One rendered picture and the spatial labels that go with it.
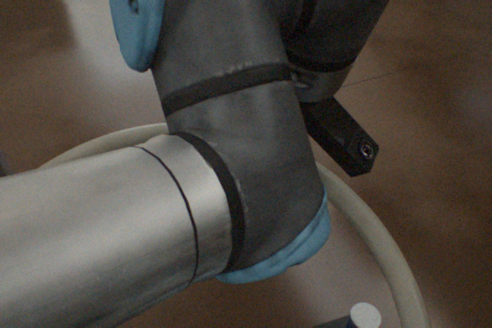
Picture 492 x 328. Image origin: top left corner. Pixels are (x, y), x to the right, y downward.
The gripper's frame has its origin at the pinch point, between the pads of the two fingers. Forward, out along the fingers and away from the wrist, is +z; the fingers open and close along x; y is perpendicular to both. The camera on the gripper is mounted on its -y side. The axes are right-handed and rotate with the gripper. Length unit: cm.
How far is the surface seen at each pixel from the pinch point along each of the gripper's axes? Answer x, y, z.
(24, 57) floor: -127, 185, 188
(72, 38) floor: -161, 172, 190
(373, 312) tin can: -26, -52, 88
